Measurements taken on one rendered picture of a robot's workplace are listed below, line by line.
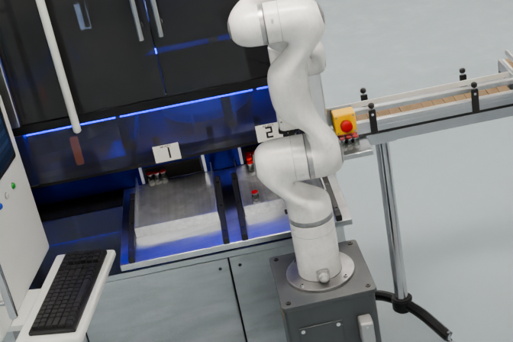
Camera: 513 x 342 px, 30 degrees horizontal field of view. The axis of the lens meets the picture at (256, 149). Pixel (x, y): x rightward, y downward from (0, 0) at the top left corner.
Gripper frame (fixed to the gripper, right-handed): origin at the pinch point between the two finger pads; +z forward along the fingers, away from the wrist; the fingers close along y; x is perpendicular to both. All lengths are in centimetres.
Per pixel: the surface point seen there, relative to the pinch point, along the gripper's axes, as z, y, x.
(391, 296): 98, -28, -48
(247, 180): 22.2, 17.1, -24.0
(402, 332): 110, -30, -41
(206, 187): 22.2, 30.8, -25.0
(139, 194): 22, 53, -30
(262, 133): 8.2, 9.4, -27.9
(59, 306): 28, 78, 19
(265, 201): 18.9, 13.1, -2.0
